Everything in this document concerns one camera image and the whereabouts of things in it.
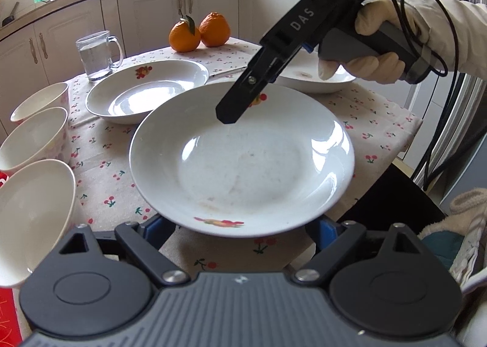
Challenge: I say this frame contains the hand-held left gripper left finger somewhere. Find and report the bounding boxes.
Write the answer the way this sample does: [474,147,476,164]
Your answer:
[57,214,191,287]

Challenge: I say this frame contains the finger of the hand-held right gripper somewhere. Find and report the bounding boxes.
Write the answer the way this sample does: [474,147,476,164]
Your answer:
[265,50,306,85]
[215,46,285,125]

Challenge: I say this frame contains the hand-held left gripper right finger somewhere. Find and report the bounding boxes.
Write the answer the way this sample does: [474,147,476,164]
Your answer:
[293,218,425,286]

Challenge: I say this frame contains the white fruit print plate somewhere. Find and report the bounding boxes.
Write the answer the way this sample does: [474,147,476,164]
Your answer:
[129,81,356,237]
[84,60,210,125]
[272,48,358,95]

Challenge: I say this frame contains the white pink print bowl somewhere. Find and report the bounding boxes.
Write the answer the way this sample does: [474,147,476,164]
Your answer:
[0,107,71,176]
[0,160,79,289]
[9,82,70,125]

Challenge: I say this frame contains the person's right forearm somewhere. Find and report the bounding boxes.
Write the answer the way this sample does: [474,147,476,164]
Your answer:
[419,0,487,78]

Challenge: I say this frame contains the person's right hand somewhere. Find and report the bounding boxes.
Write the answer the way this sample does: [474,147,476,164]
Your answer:
[317,0,433,86]

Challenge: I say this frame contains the person's black trousers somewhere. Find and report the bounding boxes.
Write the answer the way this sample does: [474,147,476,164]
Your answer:
[335,162,447,235]

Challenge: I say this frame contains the bumpy orange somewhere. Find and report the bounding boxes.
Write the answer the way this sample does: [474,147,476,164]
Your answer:
[199,12,232,48]

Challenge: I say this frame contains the cherry print tablecloth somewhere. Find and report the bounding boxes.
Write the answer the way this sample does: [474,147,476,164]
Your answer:
[65,37,424,272]

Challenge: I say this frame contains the orange with green leaf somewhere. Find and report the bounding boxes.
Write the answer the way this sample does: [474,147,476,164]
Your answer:
[168,15,202,53]

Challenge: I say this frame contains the person's quilted jacket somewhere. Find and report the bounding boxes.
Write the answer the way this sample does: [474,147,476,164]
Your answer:
[416,187,487,347]

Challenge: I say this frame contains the glass mug with water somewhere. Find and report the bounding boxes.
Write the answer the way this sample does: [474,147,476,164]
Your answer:
[75,30,124,83]

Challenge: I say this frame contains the red cardboard carton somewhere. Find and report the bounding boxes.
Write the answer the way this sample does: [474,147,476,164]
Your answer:
[0,170,24,347]

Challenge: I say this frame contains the silver refrigerator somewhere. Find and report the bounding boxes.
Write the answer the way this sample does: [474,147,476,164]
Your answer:
[415,0,487,203]

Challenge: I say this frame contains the black frying pan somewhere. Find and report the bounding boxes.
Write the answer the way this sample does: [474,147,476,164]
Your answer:
[2,2,20,27]

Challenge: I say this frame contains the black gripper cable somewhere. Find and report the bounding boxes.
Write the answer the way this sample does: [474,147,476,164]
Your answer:
[380,0,487,191]

